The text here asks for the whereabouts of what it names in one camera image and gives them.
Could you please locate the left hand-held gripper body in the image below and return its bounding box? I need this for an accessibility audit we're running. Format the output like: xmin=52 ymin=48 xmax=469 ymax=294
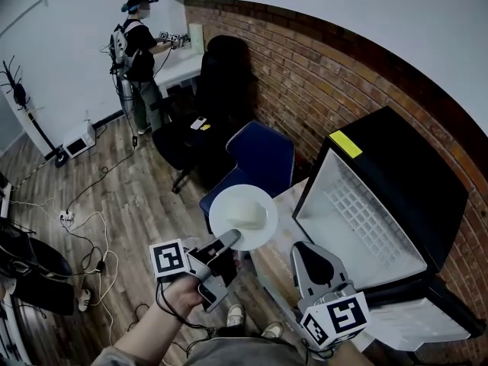
xmin=148 ymin=237 xmax=230 ymax=313

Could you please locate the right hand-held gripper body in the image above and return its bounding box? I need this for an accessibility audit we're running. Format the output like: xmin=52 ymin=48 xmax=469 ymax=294
xmin=294 ymin=281 xmax=371 ymax=352

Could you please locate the white round plate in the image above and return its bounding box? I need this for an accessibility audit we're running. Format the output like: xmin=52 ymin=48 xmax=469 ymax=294
xmin=208 ymin=183 xmax=280 ymax=252

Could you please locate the black mini fridge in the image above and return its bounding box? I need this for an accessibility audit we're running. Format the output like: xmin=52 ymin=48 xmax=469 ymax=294
xmin=291 ymin=106 xmax=488 ymax=355

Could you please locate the person's right forearm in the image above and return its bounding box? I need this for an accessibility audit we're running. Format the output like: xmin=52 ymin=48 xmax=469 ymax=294
xmin=332 ymin=340 xmax=373 ymax=366

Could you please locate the person's left forearm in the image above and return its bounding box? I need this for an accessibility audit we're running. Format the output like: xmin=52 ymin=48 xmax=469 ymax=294
xmin=109 ymin=303 xmax=185 ymax=362

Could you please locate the person's left hand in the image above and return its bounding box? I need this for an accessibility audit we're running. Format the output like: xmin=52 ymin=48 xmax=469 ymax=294
xmin=163 ymin=274 xmax=205 ymax=319

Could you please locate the person's left shoe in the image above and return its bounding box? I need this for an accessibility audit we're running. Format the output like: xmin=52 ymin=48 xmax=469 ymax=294
xmin=226 ymin=304 xmax=246 ymax=328

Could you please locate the person's shoe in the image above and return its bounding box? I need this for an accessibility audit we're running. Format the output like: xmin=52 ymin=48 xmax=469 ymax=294
xmin=261 ymin=320 xmax=285 ymax=339
xmin=226 ymin=304 xmax=246 ymax=328

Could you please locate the person's right shoe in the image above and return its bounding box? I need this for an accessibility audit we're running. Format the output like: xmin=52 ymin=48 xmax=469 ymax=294
xmin=261 ymin=320 xmax=285 ymax=339

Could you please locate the person's grey shirt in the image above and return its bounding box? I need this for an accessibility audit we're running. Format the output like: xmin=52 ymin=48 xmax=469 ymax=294
xmin=90 ymin=335 xmax=306 ymax=366

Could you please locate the blue padded chair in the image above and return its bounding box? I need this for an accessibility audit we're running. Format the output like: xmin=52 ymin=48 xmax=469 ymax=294
xmin=197 ymin=120 xmax=297 ymax=236

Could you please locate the yellow rectangular sticker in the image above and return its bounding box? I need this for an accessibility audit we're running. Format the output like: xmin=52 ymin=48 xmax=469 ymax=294
xmin=328 ymin=129 xmax=364 ymax=159

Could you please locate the black office chair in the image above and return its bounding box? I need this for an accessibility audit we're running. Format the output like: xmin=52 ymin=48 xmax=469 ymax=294
xmin=151 ymin=34 xmax=257 ymax=195

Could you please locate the white microwave oven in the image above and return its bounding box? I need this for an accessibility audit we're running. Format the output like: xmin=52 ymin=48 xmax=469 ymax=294
xmin=62 ymin=121 xmax=97 ymax=159

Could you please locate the white desk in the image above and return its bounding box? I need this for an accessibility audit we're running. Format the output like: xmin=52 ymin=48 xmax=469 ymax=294
xmin=153 ymin=49 xmax=204 ymax=95

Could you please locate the white upright board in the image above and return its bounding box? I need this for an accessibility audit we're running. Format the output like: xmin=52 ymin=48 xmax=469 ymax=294
xmin=188 ymin=22 xmax=206 ymax=56

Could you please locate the black coat rack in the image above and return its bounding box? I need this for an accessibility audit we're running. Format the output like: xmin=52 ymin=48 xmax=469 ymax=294
xmin=0 ymin=54 xmax=59 ymax=160

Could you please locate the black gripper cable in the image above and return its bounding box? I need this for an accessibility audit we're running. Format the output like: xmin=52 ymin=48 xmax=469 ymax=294
xmin=153 ymin=279 xmax=217 ymax=360

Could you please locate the white wire shelf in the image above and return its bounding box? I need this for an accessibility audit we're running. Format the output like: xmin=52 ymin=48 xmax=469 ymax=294
xmin=323 ymin=180 xmax=404 ymax=269

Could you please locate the white floor cable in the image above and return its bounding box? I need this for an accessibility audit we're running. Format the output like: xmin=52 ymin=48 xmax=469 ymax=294
xmin=65 ymin=210 xmax=120 ymax=347

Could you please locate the black floor cable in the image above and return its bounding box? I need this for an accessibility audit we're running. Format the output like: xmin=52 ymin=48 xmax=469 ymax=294
xmin=66 ymin=149 xmax=135 ymax=214

